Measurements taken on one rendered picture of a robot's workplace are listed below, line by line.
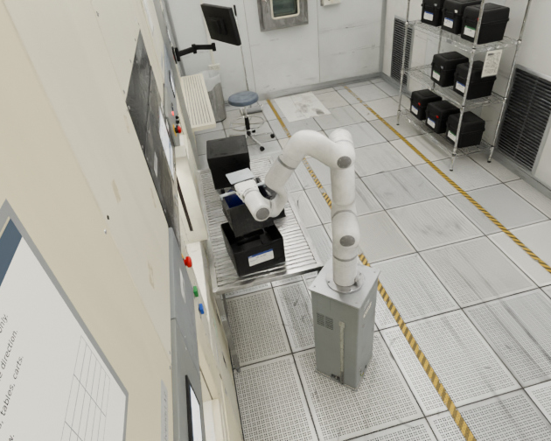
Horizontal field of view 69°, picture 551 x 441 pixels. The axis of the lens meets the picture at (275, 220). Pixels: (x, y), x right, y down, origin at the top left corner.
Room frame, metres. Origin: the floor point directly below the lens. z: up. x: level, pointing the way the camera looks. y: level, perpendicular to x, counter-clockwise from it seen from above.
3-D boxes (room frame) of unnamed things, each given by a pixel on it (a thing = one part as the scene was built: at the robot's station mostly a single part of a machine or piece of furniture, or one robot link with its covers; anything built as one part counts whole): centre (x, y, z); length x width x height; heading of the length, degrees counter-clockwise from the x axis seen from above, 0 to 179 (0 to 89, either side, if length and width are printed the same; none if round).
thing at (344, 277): (1.41, -0.31, 0.85); 0.19 x 0.19 x 0.18
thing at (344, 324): (1.41, -0.31, 0.38); 0.28 x 0.28 x 0.76; 53
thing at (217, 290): (2.13, 0.17, 0.38); 1.30 x 0.60 x 0.76; 8
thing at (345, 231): (1.38, -0.31, 1.07); 0.19 x 0.12 x 0.24; 173
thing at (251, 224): (1.69, 0.14, 1.12); 0.24 x 0.20 x 0.32; 107
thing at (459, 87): (3.65, -2.03, 0.81); 0.30 x 0.28 x 0.26; 7
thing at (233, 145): (2.56, 0.27, 0.89); 0.29 x 0.29 x 0.25; 4
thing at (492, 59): (3.42, -2.03, 1.05); 0.17 x 0.03 x 0.26; 98
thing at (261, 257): (1.69, 0.14, 0.85); 0.28 x 0.28 x 0.17; 17
